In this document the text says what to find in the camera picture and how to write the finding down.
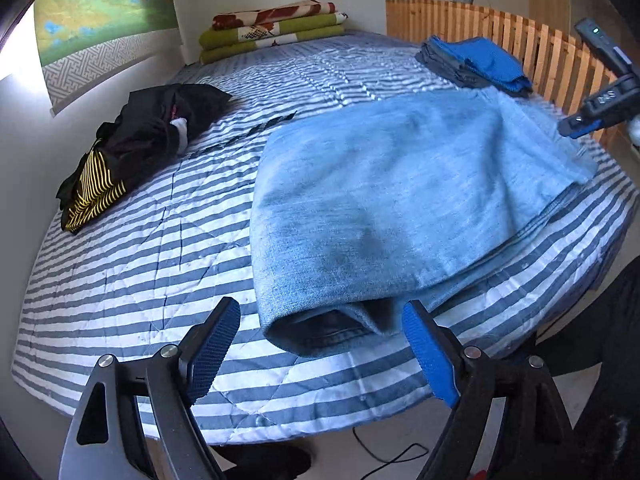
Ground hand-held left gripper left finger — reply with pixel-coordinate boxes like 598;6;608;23
59;296;242;480

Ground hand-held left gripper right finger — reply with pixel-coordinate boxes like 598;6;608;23
401;299;576;480

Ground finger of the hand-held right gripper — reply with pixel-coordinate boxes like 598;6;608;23
557;109;614;140

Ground light blue jeans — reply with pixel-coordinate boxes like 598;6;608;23
250;87;599;358

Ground blue white striped bed quilt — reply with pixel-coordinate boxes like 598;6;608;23
11;30;633;446

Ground wooden slatted fence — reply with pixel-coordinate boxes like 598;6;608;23
385;0;623;148

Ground folded blue and grey clothes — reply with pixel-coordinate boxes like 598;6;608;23
415;42;533;99

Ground person's black trousers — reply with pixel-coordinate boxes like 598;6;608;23
215;260;640;480

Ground small white sock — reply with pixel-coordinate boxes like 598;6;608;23
169;117;190;156

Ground black garment with pink label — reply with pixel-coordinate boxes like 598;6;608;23
97;82;233;183

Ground folded green blanket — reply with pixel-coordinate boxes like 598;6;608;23
198;12;347;65

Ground folded red cream blanket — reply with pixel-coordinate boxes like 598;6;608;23
211;1;347;31

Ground green landscape wall poster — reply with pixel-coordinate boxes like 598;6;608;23
32;0;181;116

